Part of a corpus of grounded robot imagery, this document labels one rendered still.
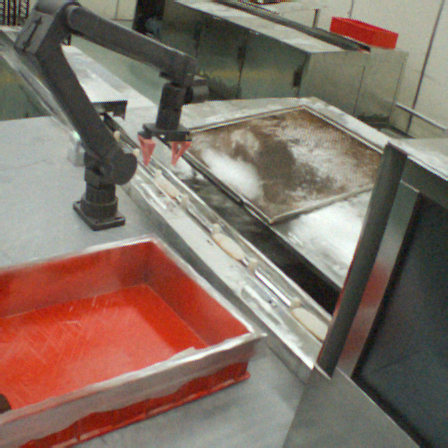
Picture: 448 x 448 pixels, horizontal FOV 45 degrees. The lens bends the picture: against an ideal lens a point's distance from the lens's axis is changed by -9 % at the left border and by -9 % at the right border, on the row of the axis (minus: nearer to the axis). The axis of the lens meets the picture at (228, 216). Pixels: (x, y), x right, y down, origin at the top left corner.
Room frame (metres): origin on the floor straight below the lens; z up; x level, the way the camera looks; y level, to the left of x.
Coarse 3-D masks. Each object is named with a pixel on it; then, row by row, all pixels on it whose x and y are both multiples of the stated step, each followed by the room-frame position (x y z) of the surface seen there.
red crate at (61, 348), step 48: (144, 288) 0.89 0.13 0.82; (0, 336) 0.66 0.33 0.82; (48, 336) 0.69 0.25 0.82; (96, 336) 0.72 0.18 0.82; (144, 336) 0.75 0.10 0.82; (192, 336) 0.78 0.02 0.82; (0, 384) 0.56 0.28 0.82; (48, 384) 0.59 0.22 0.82; (192, 384) 0.62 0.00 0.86; (96, 432) 0.51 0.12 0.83
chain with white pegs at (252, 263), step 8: (120, 144) 1.54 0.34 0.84; (136, 152) 1.44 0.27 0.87; (144, 168) 1.40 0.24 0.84; (160, 176) 1.33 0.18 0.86; (184, 200) 1.21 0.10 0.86; (216, 224) 1.11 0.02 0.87; (216, 232) 1.10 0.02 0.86; (248, 264) 1.00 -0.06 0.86; (256, 264) 0.99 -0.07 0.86; (280, 296) 0.93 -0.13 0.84; (288, 304) 0.91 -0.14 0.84; (296, 304) 0.88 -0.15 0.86
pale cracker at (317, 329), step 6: (294, 312) 0.86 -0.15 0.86; (300, 312) 0.86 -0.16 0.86; (306, 312) 0.86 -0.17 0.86; (300, 318) 0.84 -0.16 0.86; (306, 318) 0.84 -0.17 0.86; (312, 318) 0.85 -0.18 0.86; (306, 324) 0.83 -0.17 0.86; (312, 324) 0.83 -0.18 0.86; (318, 324) 0.83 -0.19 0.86; (312, 330) 0.81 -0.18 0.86; (318, 330) 0.81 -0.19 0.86; (324, 330) 0.82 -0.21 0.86; (318, 336) 0.80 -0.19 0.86; (324, 336) 0.80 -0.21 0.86
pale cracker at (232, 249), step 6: (216, 234) 1.09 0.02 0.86; (216, 240) 1.07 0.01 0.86; (222, 240) 1.07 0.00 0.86; (228, 240) 1.07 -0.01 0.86; (222, 246) 1.05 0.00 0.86; (228, 246) 1.05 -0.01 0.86; (234, 246) 1.05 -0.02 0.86; (228, 252) 1.03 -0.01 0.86; (234, 252) 1.03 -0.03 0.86; (240, 252) 1.04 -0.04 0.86; (234, 258) 1.02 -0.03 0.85; (240, 258) 1.02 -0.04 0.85
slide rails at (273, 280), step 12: (156, 168) 1.39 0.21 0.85; (168, 180) 1.33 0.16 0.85; (180, 192) 1.27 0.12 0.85; (180, 204) 1.21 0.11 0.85; (192, 204) 1.22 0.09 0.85; (192, 216) 1.16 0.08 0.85; (204, 216) 1.18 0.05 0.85; (204, 228) 1.12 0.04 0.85; (240, 264) 1.00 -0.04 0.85; (252, 276) 0.97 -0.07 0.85; (264, 276) 0.98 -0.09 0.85; (264, 288) 0.93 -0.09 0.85; (276, 288) 0.94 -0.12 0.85; (276, 300) 0.90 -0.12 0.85; (300, 300) 0.91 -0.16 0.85; (312, 312) 0.88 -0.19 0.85; (324, 324) 0.85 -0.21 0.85
